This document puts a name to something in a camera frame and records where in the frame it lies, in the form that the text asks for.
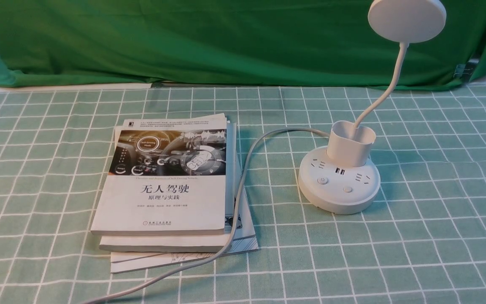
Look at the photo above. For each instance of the white desk lamp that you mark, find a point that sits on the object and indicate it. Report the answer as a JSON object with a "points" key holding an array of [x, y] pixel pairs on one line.
{"points": [[340, 177]]}

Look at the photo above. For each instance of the self-driving textbook on top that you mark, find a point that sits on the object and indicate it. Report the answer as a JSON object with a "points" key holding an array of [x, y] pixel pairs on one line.
{"points": [[167, 177]]}

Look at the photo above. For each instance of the bottom thin white booklet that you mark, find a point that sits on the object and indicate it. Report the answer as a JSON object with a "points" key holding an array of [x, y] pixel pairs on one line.
{"points": [[139, 252]]}

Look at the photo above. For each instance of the green backdrop cloth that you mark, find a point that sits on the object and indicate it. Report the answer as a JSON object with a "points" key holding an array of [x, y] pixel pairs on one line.
{"points": [[245, 42]]}

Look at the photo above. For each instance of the green checkered tablecloth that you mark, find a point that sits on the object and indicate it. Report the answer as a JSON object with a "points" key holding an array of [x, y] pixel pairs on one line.
{"points": [[422, 241]]}

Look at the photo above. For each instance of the metal binder clip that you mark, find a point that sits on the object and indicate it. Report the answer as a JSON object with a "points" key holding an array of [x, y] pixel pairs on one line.
{"points": [[465, 71]]}

